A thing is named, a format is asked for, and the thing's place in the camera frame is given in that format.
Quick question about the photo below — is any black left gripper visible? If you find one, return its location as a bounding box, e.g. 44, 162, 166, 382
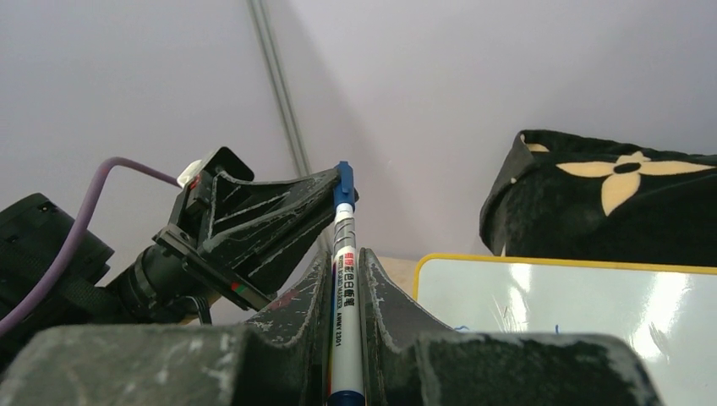
154, 146, 340, 310

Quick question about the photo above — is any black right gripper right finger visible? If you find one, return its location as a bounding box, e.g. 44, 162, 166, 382
358, 248, 662, 405

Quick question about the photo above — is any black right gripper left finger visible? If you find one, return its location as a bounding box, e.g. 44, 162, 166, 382
1, 252, 331, 405

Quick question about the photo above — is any white marker pen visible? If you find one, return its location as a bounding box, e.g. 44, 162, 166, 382
326, 202, 366, 406

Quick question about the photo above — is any blue marker cap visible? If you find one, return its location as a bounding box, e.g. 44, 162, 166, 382
333, 161, 356, 210

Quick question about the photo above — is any white whiteboard yellow frame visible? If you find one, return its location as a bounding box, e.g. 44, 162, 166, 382
413, 254, 716, 405

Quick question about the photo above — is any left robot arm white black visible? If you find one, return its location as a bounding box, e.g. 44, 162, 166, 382
1, 146, 359, 367

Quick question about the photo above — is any black floral pillow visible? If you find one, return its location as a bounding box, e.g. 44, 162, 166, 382
479, 129, 716, 267

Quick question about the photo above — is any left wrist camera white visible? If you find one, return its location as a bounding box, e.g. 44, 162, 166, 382
176, 160, 203, 188

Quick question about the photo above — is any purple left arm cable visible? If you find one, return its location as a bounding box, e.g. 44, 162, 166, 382
0, 156, 182, 337

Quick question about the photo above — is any left aluminium frame post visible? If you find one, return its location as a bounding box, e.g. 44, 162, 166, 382
247, 0, 323, 177

